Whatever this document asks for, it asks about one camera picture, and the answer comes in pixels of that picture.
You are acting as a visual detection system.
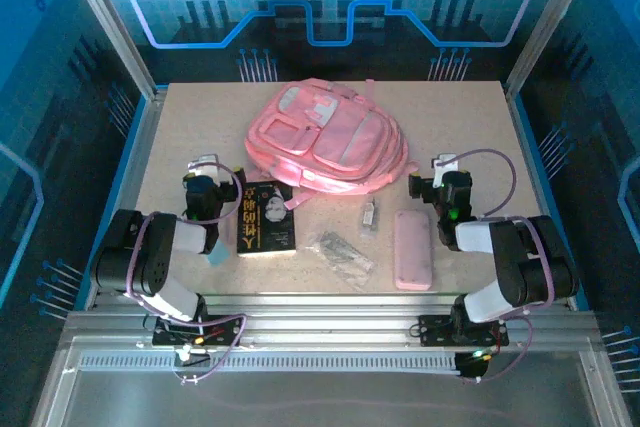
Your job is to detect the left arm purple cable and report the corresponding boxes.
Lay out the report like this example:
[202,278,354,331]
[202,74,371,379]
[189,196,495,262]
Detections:
[124,161,249,386]

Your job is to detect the black controller box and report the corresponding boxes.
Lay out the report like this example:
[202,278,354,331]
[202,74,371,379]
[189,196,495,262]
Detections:
[454,349,491,381]

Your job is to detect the pink pencil case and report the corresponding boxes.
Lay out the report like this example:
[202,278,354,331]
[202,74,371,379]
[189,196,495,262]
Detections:
[393,209,434,292]

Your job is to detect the pink backpack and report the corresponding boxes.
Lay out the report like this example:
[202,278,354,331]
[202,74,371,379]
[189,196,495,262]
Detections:
[243,77,420,211]

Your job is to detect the clear bag of pens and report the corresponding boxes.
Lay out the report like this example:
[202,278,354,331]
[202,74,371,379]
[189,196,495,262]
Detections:
[303,230,377,293]

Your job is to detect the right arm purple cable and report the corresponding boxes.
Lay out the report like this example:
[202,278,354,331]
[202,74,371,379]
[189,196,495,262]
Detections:
[449,148,557,384]

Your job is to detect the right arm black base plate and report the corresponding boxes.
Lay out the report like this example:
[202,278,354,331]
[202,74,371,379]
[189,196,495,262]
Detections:
[418,314,510,347]

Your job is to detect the small clear plastic packet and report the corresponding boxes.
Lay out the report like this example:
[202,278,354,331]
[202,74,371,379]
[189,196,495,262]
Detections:
[358,199,381,240]

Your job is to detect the aluminium table frame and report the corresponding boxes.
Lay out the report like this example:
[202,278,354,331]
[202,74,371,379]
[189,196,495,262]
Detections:
[29,84,634,427]

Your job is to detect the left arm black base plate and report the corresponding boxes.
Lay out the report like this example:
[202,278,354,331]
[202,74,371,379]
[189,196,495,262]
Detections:
[152,314,246,348]

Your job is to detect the aluminium corner post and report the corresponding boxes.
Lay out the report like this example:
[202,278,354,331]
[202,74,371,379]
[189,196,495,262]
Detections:
[505,0,591,98]
[55,0,160,101]

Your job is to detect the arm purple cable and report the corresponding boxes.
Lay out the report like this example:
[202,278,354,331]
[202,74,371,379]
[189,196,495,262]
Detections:
[124,161,249,386]
[449,148,557,384]

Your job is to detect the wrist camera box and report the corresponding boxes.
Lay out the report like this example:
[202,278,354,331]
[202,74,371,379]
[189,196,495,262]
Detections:
[187,155,222,181]
[432,153,458,184]

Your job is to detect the small light blue pad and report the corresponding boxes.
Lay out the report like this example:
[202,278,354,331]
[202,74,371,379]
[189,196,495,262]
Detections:
[208,241,230,268]

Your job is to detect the black book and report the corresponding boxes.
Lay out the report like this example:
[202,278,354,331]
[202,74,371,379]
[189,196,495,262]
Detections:
[235,181,297,259]

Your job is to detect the slotted grey cable duct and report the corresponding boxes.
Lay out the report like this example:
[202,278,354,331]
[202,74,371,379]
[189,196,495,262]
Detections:
[79,354,461,373]

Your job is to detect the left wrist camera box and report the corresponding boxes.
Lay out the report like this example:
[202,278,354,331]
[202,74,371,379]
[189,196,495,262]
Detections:
[187,155,222,181]

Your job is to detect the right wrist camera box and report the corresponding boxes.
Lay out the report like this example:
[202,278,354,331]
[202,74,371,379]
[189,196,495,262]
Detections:
[432,153,458,184]

